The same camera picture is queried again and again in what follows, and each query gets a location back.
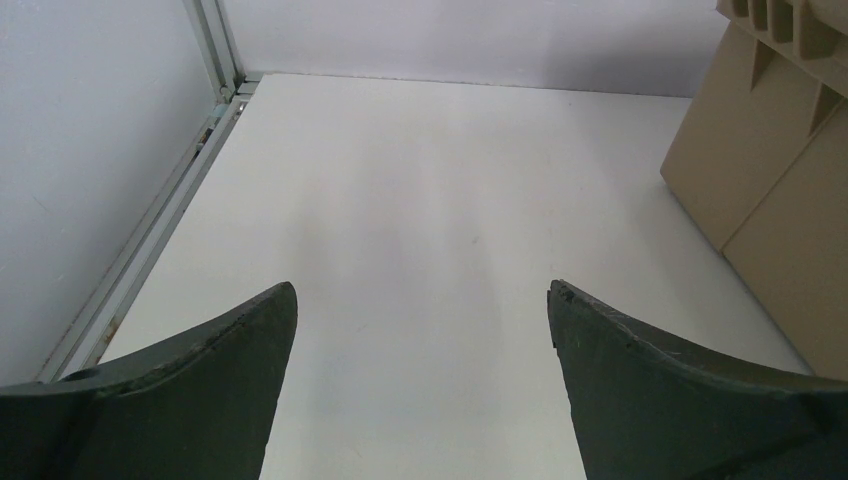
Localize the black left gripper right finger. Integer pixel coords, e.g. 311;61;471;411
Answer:
547;280;847;479

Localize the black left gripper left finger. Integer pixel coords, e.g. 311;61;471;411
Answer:
1;282;298;479

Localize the tan plastic storage bin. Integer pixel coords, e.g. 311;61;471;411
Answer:
661;24;847;380

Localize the aluminium frame post left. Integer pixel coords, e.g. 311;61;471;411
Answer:
183;0;246;103

